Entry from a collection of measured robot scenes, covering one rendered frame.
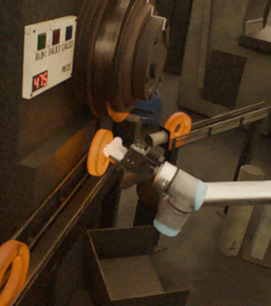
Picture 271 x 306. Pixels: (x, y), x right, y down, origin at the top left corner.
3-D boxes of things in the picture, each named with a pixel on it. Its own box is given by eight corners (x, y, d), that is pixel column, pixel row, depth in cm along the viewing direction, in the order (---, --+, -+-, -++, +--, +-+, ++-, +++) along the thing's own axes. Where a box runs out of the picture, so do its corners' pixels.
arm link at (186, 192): (194, 218, 133) (209, 194, 129) (160, 198, 134) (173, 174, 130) (198, 204, 142) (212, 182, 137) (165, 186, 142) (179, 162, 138)
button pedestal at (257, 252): (240, 262, 230) (274, 164, 203) (243, 238, 251) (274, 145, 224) (269, 272, 227) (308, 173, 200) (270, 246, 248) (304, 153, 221)
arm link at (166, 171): (167, 183, 142) (160, 197, 134) (154, 176, 142) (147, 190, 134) (179, 163, 138) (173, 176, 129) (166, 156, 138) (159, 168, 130)
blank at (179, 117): (168, 147, 206) (173, 150, 204) (158, 126, 195) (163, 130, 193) (190, 126, 210) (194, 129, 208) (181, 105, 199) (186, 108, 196)
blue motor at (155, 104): (125, 128, 372) (131, 91, 357) (123, 106, 423) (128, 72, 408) (159, 132, 376) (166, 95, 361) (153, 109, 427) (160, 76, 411)
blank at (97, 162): (88, 141, 129) (98, 143, 129) (106, 121, 142) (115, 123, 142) (86, 182, 137) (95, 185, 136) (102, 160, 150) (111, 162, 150)
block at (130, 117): (106, 165, 188) (113, 116, 177) (112, 158, 195) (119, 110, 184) (129, 172, 186) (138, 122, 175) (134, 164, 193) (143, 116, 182)
